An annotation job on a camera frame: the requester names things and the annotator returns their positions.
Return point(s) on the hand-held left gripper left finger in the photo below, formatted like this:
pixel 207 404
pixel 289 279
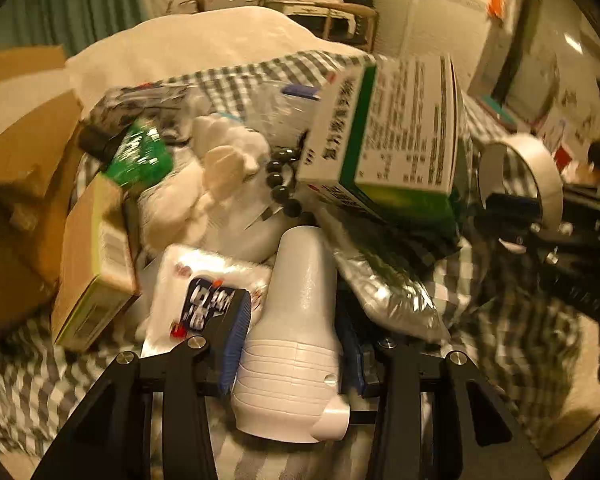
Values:
pixel 238 335

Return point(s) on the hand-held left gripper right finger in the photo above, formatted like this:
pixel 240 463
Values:
pixel 354 360

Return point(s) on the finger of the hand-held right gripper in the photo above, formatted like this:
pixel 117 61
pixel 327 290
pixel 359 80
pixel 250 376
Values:
pixel 527 251
pixel 515 202

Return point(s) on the white tape roll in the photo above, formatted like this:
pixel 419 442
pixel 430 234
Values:
pixel 540 160

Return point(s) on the white plastic bottle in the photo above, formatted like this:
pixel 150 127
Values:
pixel 295 335

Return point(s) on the cream lace-trimmed cloth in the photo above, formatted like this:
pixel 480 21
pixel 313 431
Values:
pixel 225 170

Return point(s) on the brown cardboard box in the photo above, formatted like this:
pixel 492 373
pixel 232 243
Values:
pixel 20 160

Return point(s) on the grey checkered cloth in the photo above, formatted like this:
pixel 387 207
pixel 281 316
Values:
pixel 505 310

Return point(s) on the white tissue pack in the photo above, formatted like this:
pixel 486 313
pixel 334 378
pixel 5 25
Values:
pixel 180 280

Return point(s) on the silver foil bag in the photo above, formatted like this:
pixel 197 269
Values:
pixel 395 290

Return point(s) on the teal-topped stool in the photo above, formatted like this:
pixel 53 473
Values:
pixel 497 107

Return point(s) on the green and white medicine box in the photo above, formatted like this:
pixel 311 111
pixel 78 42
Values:
pixel 380 125

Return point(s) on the small brown and green box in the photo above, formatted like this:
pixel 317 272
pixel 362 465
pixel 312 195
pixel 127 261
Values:
pixel 87 260

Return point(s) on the green snack packet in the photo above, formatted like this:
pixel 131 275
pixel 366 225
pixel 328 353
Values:
pixel 140 155

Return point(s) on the small blue item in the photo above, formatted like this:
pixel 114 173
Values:
pixel 300 90

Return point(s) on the clear plastic bag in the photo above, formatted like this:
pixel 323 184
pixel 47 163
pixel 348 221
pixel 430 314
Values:
pixel 130 97

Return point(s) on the teal curtain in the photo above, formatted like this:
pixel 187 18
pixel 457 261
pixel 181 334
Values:
pixel 65 5

